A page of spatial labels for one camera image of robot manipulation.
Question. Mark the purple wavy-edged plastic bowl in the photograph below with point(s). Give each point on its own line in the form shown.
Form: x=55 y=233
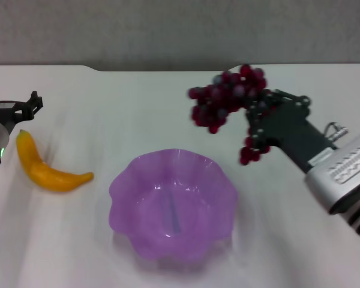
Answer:
x=144 y=204

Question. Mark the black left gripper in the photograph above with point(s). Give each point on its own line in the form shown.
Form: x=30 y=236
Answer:
x=1 y=112

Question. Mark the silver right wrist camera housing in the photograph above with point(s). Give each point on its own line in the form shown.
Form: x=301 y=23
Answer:
x=342 y=177

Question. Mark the dark red grape bunch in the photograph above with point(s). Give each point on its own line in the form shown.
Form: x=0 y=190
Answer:
x=222 y=99

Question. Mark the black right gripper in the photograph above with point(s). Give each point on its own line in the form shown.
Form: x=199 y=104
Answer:
x=291 y=132

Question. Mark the yellow banana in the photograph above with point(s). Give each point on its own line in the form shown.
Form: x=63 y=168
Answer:
x=48 y=178

